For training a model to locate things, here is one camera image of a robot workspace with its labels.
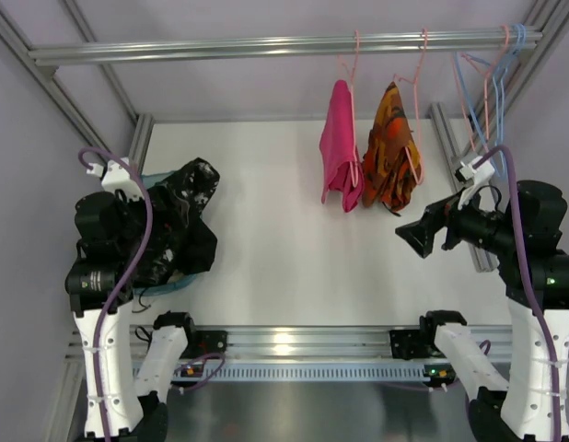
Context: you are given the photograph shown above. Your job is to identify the orange camouflage trousers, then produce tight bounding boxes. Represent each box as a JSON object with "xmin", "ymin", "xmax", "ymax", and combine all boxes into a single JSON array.
[{"xmin": 362, "ymin": 82, "xmax": 423, "ymax": 215}]

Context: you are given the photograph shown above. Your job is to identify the pink trousers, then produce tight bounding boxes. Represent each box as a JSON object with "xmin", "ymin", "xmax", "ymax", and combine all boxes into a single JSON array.
[{"xmin": 319, "ymin": 80, "xmax": 365, "ymax": 213}]

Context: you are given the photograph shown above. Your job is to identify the pink wire hanger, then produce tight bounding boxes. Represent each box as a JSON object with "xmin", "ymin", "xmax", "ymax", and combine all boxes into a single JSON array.
[
  {"xmin": 393, "ymin": 28, "xmax": 428, "ymax": 186},
  {"xmin": 336, "ymin": 29, "xmax": 360, "ymax": 188}
]

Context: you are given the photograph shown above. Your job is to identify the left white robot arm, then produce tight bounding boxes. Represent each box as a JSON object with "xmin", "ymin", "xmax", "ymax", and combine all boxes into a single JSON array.
[{"xmin": 64, "ymin": 192, "xmax": 195, "ymax": 441}]

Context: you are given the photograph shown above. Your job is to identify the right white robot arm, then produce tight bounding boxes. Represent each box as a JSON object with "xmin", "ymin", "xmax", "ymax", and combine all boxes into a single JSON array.
[{"xmin": 395, "ymin": 180, "xmax": 569, "ymax": 441}]

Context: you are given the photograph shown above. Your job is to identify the pink empty hanger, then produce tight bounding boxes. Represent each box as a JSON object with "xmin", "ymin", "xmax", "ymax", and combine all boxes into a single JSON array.
[{"xmin": 459, "ymin": 24, "xmax": 511, "ymax": 156}]

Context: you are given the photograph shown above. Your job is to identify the black white patterned garment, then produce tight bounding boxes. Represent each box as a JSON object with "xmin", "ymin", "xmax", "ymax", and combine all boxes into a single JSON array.
[{"xmin": 134, "ymin": 157, "xmax": 220, "ymax": 288}]

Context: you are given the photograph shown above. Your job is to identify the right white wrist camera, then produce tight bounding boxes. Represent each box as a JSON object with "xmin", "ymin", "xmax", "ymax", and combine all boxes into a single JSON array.
[{"xmin": 455, "ymin": 157, "xmax": 495, "ymax": 210}]

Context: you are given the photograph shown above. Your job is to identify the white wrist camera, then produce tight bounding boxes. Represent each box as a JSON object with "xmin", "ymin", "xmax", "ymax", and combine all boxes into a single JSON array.
[
  {"xmin": 86, "ymin": 160, "xmax": 144, "ymax": 202},
  {"xmin": 455, "ymin": 157, "xmax": 495, "ymax": 210}
]

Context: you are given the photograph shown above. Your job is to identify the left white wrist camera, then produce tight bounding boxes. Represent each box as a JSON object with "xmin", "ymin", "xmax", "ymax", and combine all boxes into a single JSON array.
[{"xmin": 86, "ymin": 160, "xmax": 144, "ymax": 202}]

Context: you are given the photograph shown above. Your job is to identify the left aluminium frame post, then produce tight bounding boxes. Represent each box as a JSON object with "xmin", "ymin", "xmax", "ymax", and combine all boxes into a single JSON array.
[{"xmin": 0, "ymin": 5, "xmax": 155, "ymax": 172}]

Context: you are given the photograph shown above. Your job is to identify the aluminium frame post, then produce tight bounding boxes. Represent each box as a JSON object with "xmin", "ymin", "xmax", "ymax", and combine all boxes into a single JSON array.
[
  {"xmin": 0, "ymin": 5, "xmax": 155, "ymax": 172},
  {"xmin": 429, "ymin": 0, "xmax": 569, "ymax": 273}
]

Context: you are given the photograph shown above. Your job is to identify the slotted grey cable duct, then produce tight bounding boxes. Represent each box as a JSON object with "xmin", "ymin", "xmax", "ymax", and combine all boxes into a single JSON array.
[{"xmin": 172, "ymin": 360, "xmax": 449, "ymax": 382}]

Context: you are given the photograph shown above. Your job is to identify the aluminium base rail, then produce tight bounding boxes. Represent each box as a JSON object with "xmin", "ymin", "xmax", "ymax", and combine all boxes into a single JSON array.
[{"xmin": 65, "ymin": 324, "xmax": 516, "ymax": 363}]

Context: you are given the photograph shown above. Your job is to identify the aluminium hanging rail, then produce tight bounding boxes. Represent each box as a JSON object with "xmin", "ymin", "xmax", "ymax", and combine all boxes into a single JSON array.
[{"xmin": 29, "ymin": 25, "xmax": 543, "ymax": 67}]

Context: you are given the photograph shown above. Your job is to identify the right aluminium frame post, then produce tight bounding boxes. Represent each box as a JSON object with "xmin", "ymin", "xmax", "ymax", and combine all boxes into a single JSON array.
[{"xmin": 429, "ymin": 0, "xmax": 569, "ymax": 273}]

